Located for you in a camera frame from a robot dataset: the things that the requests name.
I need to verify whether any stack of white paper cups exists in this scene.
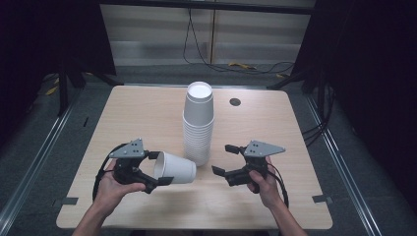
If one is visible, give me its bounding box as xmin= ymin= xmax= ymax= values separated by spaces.
xmin=181 ymin=81 xmax=216 ymax=167

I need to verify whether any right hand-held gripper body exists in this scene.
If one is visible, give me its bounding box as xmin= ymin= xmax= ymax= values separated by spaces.
xmin=223 ymin=140 xmax=287 ymax=189

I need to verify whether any single white paper cup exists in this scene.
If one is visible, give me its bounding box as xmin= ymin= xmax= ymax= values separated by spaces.
xmin=152 ymin=150 xmax=198 ymax=186

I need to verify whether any person's left hand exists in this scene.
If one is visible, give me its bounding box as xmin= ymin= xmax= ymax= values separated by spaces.
xmin=92 ymin=159 xmax=148 ymax=218

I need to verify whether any person's right hand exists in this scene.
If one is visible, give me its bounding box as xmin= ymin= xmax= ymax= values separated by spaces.
xmin=246 ymin=155 xmax=285 ymax=211

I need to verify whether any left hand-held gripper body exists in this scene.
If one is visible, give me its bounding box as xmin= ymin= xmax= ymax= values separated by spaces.
xmin=108 ymin=137 xmax=159 ymax=195

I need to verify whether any yellow object on floor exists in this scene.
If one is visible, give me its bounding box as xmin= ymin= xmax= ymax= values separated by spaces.
xmin=227 ymin=61 xmax=258 ymax=71

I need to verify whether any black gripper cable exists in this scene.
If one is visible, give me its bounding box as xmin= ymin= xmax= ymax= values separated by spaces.
xmin=91 ymin=143 xmax=130 ymax=202
xmin=267 ymin=161 xmax=290 ymax=209

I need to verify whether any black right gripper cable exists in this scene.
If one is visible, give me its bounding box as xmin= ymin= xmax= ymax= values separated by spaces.
xmin=267 ymin=161 xmax=290 ymax=209

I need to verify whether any bundle of black cables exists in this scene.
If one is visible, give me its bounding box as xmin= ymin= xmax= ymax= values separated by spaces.
xmin=301 ymin=82 xmax=336 ymax=148

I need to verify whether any black curtain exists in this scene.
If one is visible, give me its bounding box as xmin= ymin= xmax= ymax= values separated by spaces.
xmin=0 ymin=0 xmax=118 ymax=142
xmin=290 ymin=0 xmax=417 ymax=214

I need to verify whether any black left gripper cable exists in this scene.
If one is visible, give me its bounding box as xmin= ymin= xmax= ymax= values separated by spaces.
xmin=91 ymin=143 xmax=130 ymax=202

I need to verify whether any metal floor rail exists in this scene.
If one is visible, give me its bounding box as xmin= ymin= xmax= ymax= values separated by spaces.
xmin=304 ymin=93 xmax=384 ymax=236
xmin=0 ymin=86 xmax=84 ymax=228

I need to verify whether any black hanging cable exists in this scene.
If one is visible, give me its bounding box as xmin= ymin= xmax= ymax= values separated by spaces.
xmin=182 ymin=8 xmax=296 ymax=76

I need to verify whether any grey tape strip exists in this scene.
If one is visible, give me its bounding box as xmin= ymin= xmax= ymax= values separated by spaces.
xmin=53 ymin=197 xmax=80 ymax=207
xmin=311 ymin=194 xmax=333 ymax=205

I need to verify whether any black metal stand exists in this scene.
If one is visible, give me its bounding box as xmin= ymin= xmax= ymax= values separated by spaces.
xmin=56 ymin=62 xmax=71 ymax=118

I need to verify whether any black overhead bar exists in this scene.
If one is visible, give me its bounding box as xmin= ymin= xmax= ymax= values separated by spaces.
xmin=97 ymin=0 xmax=317 ymax=16

